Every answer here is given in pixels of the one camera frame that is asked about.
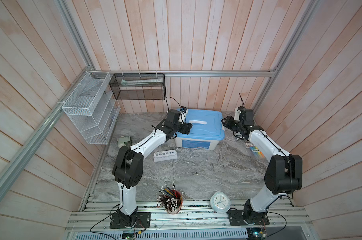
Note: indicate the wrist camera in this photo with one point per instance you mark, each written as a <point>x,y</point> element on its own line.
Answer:
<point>237,115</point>
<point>183,111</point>

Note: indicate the pack of coloured markers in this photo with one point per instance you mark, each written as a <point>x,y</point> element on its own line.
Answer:
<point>255,150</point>

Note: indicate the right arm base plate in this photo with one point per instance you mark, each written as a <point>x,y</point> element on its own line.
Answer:
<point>247,218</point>

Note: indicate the black wire mesh basket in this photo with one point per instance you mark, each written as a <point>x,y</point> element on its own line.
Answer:
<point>128,87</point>

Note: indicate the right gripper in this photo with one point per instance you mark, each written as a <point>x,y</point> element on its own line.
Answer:
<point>227,122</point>

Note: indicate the white alarm clock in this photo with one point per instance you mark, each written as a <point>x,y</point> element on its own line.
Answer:
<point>220,202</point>

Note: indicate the red cup of pencils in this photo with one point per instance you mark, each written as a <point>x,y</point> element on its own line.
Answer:
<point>170,199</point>

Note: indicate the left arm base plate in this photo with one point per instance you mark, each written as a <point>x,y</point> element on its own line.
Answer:
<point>138,220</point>

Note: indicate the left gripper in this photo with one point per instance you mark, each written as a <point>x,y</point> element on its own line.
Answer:
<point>183,130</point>

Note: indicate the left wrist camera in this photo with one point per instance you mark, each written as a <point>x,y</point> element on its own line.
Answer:
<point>183,111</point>

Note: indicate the white plastic storage bin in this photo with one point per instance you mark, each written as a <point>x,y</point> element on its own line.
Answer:
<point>194,141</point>

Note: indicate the white test tube rack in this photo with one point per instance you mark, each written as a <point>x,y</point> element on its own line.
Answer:
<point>165,155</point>

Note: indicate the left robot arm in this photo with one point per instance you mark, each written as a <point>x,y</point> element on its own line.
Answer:
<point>129,164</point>

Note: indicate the green white pencil sharpener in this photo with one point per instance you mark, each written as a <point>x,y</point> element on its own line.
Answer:
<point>124,141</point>

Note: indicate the white wire mesh shelf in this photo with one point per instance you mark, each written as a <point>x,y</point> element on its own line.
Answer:
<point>92,108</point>

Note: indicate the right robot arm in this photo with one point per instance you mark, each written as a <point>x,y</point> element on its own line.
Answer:
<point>284,172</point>

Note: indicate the blue plastic bin lid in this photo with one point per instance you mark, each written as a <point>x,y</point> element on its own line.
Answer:
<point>206,125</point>

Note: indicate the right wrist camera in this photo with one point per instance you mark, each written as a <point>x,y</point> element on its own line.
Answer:
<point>237,115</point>

